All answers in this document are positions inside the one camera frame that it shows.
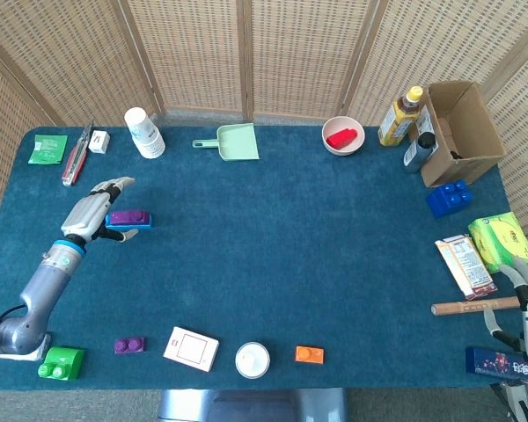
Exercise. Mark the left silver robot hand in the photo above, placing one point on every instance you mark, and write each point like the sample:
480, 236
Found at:
85, 215

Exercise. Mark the purple sloped one-stud block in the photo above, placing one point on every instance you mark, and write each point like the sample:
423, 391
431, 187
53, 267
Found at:
129, 216

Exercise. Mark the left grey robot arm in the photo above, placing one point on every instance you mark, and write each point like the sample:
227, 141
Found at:
44, 281

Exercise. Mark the light blue four-stud block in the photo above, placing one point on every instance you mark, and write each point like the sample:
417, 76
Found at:
136, 227

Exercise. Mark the white paper cups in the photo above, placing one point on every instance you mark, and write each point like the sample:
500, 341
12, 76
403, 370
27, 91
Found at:
147, 136

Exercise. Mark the small purple two-stud block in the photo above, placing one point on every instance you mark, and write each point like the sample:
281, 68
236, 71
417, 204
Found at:
129, 345

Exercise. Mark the green two-stud block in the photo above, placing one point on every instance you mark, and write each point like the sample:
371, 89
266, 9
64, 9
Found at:
63, 362

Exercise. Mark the dark blue four-stud block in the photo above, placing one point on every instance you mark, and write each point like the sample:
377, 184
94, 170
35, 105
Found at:
449, 200

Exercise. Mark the orange one-stud block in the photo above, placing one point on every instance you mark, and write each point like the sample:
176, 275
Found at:
310, 355

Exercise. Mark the red block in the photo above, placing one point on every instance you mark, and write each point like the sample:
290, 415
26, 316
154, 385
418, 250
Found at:
341, 138

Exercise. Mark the red utility knife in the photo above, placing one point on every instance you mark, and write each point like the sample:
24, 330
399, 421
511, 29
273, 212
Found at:
75, 162

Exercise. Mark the dark blue printed box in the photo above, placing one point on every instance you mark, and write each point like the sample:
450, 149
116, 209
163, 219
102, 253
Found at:
488, 362

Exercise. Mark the wooden stick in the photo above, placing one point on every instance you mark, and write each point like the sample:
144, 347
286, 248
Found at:
466, 307

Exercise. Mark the small white box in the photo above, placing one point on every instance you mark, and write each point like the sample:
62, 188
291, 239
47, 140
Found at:
99, 142

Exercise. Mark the green sachet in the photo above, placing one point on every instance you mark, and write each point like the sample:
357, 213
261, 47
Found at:
47, 149

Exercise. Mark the green yellow tea box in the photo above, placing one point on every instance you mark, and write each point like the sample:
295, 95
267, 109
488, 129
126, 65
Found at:
499, 237

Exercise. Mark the white tissue pack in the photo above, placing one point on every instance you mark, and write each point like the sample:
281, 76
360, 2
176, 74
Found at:
45, 347

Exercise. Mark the light green dustpan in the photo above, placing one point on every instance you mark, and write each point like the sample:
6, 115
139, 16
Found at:
237, 143

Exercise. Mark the open cardboard box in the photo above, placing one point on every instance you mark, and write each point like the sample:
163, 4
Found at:
462, 167

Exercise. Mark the blue table cloth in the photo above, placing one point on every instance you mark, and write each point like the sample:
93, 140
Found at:
268, 246

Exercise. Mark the bamboo folding screen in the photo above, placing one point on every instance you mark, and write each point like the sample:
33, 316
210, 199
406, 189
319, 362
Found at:
193, 53

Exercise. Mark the dark grey bottle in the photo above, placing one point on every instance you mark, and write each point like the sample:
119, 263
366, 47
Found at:
415, 156

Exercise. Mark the white round lidded jar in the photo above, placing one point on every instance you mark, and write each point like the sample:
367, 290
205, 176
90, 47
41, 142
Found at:
252, 360

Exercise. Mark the yellow tea drink bottle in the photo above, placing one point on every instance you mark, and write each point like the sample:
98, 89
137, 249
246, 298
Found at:
396, 125

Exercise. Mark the grey robot torso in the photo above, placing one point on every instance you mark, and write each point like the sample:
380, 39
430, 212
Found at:
251, 406

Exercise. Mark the beige bowl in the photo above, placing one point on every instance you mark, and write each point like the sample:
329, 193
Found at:
343, 151

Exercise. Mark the white box with red frame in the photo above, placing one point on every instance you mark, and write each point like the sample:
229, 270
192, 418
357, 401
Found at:
191, 349

